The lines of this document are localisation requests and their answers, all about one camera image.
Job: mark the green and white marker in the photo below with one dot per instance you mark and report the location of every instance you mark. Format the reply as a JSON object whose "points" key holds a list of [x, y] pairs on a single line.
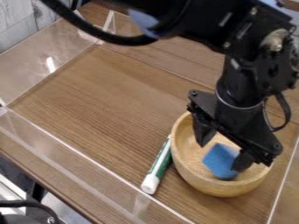
{"points": [[158, 169]]}

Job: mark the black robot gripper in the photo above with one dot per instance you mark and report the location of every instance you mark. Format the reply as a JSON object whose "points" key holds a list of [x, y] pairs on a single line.
{"points": [[242, 125]]}

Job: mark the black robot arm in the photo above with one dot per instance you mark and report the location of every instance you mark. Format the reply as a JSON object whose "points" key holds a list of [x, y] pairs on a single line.
{"points": [[252, 33]]}

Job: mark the blue rectangular block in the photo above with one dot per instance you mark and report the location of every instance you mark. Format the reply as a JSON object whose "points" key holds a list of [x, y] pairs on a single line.
{"points": [[219, 159]]}

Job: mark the light brown wooden bowl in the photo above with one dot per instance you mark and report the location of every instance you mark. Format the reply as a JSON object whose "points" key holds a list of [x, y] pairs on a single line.
{"points": [[187, 155]]}

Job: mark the clear acrylic tray wall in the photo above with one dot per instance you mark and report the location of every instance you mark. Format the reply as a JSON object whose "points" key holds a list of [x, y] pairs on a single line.
{"points": [[88, 111]]}

